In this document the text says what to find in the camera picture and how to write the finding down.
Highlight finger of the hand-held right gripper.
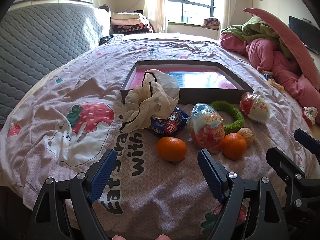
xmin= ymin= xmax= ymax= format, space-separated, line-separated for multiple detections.
xmin=294 ymin=129 xmax=320 ymax=155
xmin=265 ymin=147 xmax=320 ymax=209

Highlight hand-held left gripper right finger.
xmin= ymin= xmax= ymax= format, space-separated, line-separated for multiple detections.
xmin=197 ymin=149 xmax=290 ymax=240

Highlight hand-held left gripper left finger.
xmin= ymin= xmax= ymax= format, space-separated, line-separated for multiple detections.
xmin=26 ymin=149 xmax=118 ymax=240

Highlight orange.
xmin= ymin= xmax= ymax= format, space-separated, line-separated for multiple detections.
xmin=157 ymin=137 xmax=187 ymax=162
xmin=221 ymin=133 xmax=247 ymax=160

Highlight walnut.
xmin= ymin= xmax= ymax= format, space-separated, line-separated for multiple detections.
xmin=237 ymin=127 xmax=254 ymax=147

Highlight blue-topped toy egg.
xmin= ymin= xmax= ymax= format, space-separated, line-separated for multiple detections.
xmin=187 ymin=102 xmax=225 ymax=153

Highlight green fuzzy ring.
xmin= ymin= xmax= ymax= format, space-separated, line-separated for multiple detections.
xmin=209 ymin=100 xmax=245 ymax=135

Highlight blue cookie packet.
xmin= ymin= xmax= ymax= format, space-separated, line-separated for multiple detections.
xmin=147 ymin=106 xmax=189 ymax=137

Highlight grey shallow cardboard box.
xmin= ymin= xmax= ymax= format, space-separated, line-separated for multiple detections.
xmin=120 ymin=59 xmax=254 ymax=105

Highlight white mesh drawstring pouch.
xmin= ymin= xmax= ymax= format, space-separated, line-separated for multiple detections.
xmin=121 ymin=69 xmax=180 ymax=133

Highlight person's left hand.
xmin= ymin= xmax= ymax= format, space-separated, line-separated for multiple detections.
xmin=112 ymin=234 xmax=172 ymax=240

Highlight red and white scrunchie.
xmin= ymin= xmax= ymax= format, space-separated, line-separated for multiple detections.
xmin=302 ymin=106 xmax=318 ymax=125

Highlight large yellow snack pack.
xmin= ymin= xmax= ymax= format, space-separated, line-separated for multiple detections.
xmin=268 ymin=79 xmax=285 ymax=93

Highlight pink quilt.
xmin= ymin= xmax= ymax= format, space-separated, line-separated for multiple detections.
xmin=220 ymin=32 xmax=320 ymax=110

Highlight pink picture book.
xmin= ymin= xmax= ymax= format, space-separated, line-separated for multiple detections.
xmin=129 ymin=66 xmax=238 ymax=90

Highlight strawberry printed bedsheet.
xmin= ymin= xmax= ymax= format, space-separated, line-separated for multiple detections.
xmin=0 ymin=32 xmax=315 ymax=240

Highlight black television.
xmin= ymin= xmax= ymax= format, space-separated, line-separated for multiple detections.
xmin=289 ymin=16 xmax=320 ymax=55

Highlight green garment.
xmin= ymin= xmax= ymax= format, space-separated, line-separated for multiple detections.
xmin=220 ymin=16 xmax=295 ymax=58

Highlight dark floral cloth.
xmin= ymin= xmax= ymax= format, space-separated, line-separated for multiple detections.
xmin=99 ymin=35 xmax=123 ymax=46

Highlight patterned blanket on windowsill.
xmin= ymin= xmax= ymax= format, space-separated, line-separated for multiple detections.
xmin=203 ymin=17 xmax=221 ymax=28

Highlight dark patterned folded blanket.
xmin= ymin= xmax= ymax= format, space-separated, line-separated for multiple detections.
xmin=111 ymin=24 xmax=154 ymax=35

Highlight grey quilted headboard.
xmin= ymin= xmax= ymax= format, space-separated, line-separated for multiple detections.
xmin=0 ymin=4 xmax=112 ymax=128

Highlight cream curtain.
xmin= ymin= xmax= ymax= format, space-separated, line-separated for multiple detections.
xmin=223 ymin=0 xmax=237 ymax=28
xmin=142 ymin=0 xmax=168 ymax=33

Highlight pink folded blanket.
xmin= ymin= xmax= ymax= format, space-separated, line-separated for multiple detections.
xmin=111 ymin=19 xmax=148 ymax=27

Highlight white pillow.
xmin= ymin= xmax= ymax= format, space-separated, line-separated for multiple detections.
xmin=94 ymin=6 xmax=112 ymax=34

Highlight cream folded blanket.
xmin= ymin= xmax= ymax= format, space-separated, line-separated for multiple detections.
xmin=111 ymin=12 xmax=144 ymax=20

